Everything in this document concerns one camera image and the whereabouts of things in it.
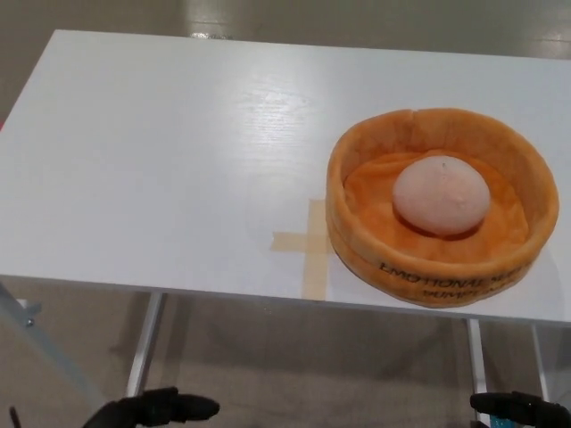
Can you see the orange plush round basket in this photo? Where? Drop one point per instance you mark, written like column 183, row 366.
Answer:
column 370, row 232

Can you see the pink round plush toy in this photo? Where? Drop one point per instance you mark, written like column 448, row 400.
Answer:
column 439, row 194

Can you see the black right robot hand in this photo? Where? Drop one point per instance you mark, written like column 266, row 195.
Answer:
column 517, row 412

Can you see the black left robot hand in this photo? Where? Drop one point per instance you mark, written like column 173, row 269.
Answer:
column 151, row 408

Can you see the beige masking tape strip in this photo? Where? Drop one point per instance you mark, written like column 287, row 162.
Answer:
column 290, row 243
column 317, row 276

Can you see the grey metal frame bar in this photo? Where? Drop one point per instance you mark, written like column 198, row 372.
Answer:
column 49, row 348

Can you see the white table leg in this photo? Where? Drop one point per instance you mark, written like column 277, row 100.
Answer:
column 145, row 343
column 477, row 356
column 542, row 361

